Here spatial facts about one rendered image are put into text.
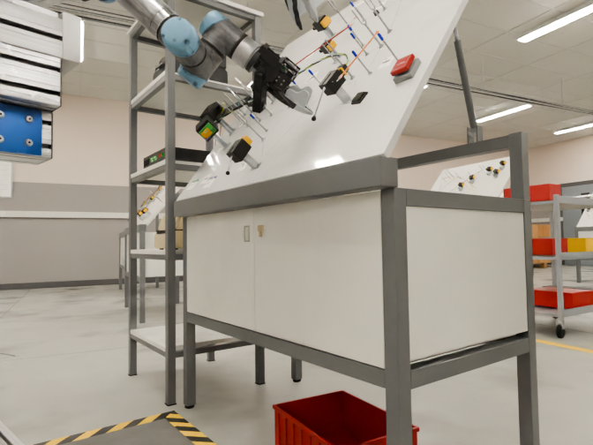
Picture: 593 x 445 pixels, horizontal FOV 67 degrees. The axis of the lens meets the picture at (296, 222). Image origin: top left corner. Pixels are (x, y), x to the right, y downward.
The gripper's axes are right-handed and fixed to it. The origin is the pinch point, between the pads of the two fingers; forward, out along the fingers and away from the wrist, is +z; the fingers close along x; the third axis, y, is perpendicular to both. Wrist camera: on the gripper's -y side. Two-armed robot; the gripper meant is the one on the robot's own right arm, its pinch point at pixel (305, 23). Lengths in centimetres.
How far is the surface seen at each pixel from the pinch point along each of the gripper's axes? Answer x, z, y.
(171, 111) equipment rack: 94, 10, -20
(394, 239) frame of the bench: -36, 48, -18
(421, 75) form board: -25.8, 20.9, 9.5
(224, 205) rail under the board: 35, 43, -31
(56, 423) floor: 73, 98, -118
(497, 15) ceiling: 271, 52, 418
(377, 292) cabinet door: -33, 59, -25
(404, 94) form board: -24.5, 23.4, 4.3
